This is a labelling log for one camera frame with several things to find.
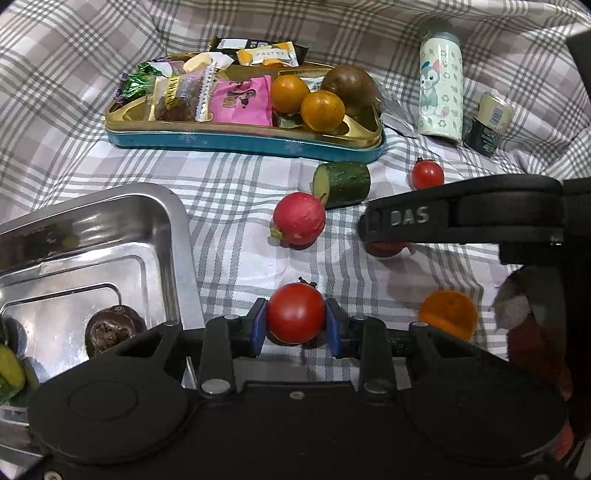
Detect yellow pastry packet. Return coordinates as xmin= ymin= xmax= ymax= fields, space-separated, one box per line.
xmin=236 ymin=41 xmax=296 ymax=68

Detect white pastry packet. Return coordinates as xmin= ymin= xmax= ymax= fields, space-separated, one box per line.
xmin=178 ymin=52 xmax=234 ymax=75

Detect small orange citrus fruit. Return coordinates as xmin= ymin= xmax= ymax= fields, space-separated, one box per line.
xmin=419 ymin=290 xmax=479 ymax=343

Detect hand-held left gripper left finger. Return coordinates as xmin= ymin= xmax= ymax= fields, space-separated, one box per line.
xmin=111 ymin=298 xmax=269 ymax=400

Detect red radish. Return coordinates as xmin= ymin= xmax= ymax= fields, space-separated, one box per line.
xmin=269 ymin=192 xmax=327 ymax=246
xmin=365 ymin=239 xmax=411 ymax=259

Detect pink snack packet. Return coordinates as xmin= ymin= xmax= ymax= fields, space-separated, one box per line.
xmin=210 ymin=76 xmax=273 ymax=126

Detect blue and gold tin tray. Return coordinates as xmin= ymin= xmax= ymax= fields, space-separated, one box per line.
xmin=104 ymin=53 xmax=387 ymax=165

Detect dark wrinkled passion fruit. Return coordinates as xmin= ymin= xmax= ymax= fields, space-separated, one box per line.
xmin=84 ymin=305 xmax=148 ymax=360

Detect green cucumber piece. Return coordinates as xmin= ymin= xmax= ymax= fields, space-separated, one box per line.
xmin=312 ymin=161 xmax=371 ymax=210
xmin=0 ymin=344 xmax=27 ymax=406

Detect brown passion fruit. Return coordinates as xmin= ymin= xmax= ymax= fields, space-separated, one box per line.
xmin=321 ymin=65 xmax=378 ymax=117

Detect red cherry tomato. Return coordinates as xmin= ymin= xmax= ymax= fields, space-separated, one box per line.
xmin=267 ymin=277 xmax=327 ymax=346
xmin=410 ymin=158 xmax=445 ymax=191

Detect cartoon print bottle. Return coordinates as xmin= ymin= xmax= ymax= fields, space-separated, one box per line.
xmin=418 ymin=21 xmax=464 ymax=145

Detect clear packet of brown cake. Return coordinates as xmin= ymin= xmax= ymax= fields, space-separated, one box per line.
xmin=147 ymin=69 xmax=218 ymax=123

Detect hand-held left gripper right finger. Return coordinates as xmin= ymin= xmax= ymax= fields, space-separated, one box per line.
xmin=325 ymin=298 xmax=479 ymax=400

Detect small dark green can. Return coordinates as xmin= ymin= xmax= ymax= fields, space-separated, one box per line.
xmin=463 ymin=91 xmax=515 ymax=158

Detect green foil candy wrappers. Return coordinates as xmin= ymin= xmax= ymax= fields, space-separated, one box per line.
xmin=115 ymin=62 xmax=160 ymax=100

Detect stainless steel tray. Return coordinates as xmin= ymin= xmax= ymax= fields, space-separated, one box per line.
xmin=0 ymin=182 xmax=206 ymax=467

